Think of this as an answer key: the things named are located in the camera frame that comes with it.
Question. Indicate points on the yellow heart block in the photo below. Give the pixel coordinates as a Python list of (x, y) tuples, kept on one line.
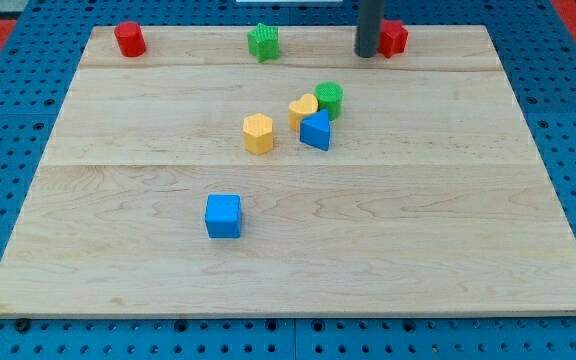
[(305, 106)]

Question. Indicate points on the blue triangle block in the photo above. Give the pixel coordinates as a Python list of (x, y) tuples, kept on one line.
[(315, 130)]

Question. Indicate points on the yellow hexagon block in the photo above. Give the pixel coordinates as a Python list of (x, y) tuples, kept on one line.
[(258, 133)]

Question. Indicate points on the blue cube block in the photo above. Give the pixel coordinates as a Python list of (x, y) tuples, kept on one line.
[(223, 216)]

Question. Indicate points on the wooden board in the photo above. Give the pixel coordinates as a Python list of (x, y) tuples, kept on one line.
[(432, 200)]

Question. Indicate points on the green cylinder block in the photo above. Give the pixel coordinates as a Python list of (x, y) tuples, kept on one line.
[(329, 96)]

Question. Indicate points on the green star block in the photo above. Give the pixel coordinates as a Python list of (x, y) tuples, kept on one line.
[(263, 42)]

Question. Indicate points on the red star block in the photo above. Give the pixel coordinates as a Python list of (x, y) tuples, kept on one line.
[(393, 38)]

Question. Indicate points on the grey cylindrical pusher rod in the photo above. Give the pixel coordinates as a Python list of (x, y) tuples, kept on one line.
[(370, 16)]

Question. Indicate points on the red cylinder block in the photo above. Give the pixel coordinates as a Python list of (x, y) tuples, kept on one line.
[(130, 39)]

